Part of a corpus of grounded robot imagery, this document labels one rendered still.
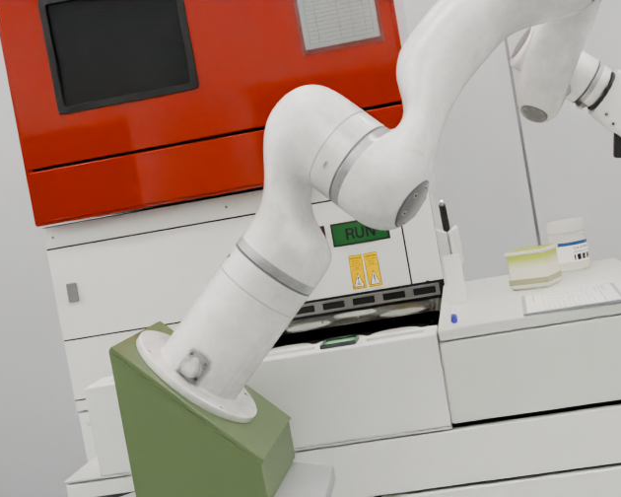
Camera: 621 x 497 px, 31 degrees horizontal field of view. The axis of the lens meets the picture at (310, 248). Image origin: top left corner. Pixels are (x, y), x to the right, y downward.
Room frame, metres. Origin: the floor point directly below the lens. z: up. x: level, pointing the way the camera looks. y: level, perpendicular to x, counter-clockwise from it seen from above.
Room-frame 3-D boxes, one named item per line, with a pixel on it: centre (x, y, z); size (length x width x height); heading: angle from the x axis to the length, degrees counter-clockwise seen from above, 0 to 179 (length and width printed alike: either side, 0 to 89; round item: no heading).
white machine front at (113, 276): (2.34, 0.15, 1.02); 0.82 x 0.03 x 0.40; 82
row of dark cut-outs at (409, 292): (2.30, -0.03, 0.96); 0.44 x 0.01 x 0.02; 82
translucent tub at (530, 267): (1.97, -0.38, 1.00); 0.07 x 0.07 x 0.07; 58
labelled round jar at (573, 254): (2.13, -0.48, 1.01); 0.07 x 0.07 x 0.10
